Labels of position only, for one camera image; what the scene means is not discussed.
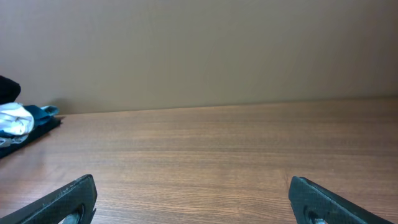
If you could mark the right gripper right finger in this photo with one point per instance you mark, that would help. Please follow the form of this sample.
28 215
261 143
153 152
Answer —
312 204

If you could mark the white shirt with black letters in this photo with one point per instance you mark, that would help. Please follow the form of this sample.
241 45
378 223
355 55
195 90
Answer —
16 120

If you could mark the light grey-blue folded garment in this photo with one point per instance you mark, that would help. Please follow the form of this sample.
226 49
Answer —
49 109

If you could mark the black t-shirt with logo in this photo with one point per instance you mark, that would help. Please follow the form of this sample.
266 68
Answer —
9 90

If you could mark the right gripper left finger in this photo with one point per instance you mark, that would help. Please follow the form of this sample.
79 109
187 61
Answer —
72 203

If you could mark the dark blue folded garment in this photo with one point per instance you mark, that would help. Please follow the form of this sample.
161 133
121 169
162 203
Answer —
38 115

